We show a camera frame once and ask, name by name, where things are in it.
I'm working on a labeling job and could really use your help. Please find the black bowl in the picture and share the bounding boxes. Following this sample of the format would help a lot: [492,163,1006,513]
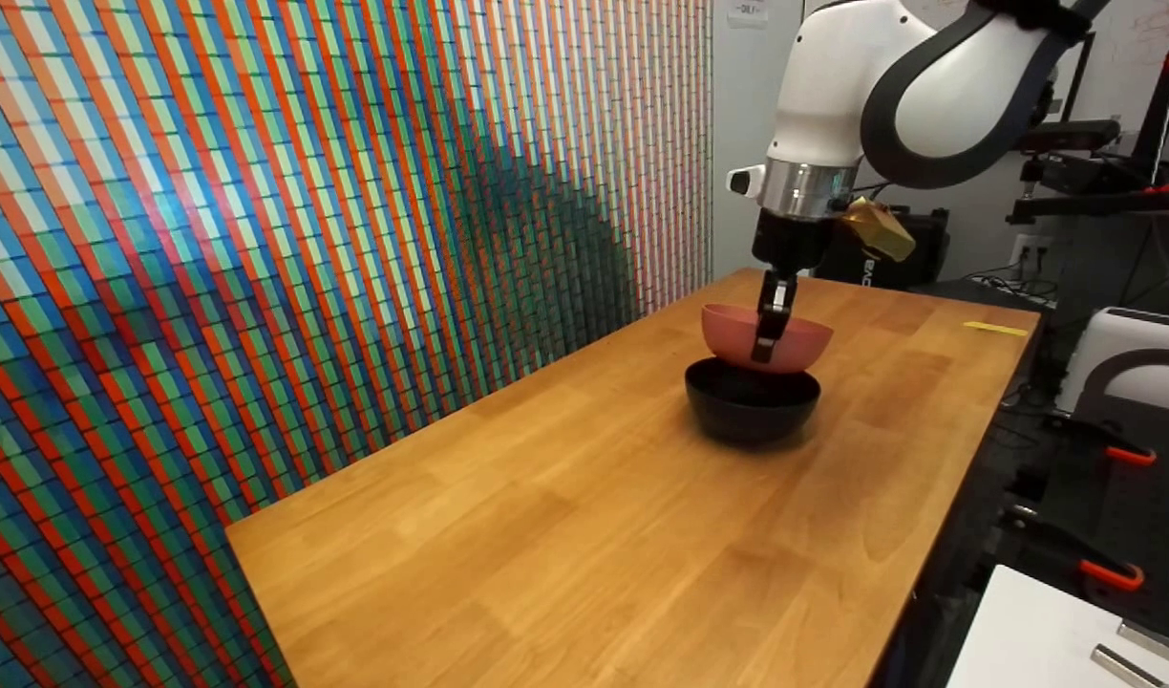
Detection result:
[684,358,820,443]

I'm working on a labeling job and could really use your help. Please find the pink plastic bowl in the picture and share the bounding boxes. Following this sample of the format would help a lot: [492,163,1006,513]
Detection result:
[704,304,833,373]

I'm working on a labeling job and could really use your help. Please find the white paper sheet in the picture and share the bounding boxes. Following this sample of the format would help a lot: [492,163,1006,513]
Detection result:
[943,564,1169,688]

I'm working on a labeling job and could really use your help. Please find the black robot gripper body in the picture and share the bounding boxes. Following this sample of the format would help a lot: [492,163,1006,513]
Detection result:
[754,211,856,276]

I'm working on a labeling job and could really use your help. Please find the orange handled clamp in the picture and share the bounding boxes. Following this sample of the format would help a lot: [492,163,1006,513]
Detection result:
[1002,506,1145,592]
[1086,419,1159,465]

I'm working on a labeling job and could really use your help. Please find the orange handled clamp lower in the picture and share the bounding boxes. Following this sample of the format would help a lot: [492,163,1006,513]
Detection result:
[1002,506,1145,592]

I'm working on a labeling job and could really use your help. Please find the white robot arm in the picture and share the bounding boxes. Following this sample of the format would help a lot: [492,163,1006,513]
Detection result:
[729,0,1107,369]

